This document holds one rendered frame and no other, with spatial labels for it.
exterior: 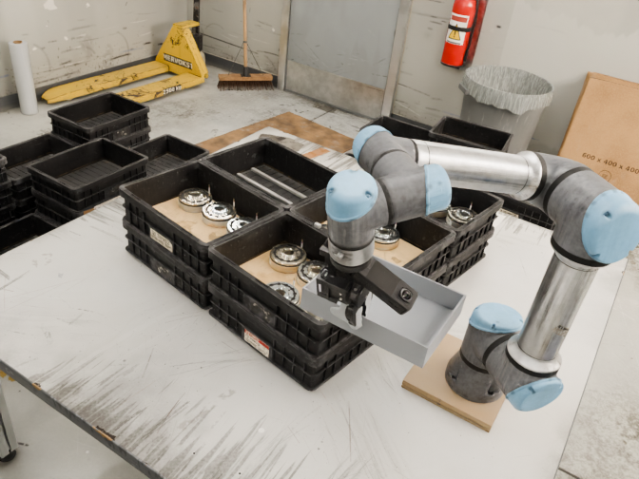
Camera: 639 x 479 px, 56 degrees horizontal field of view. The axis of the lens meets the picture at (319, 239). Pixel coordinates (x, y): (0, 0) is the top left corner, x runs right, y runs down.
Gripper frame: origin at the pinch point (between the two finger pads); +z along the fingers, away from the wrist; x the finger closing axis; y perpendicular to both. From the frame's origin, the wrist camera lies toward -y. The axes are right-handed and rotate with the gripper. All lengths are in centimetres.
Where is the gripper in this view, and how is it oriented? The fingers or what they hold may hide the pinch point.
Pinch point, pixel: (360, 322)
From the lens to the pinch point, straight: 114.0
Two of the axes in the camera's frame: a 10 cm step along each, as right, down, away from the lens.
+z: 0.4, 6.6, 7.5
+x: -4.9, 6.7, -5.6
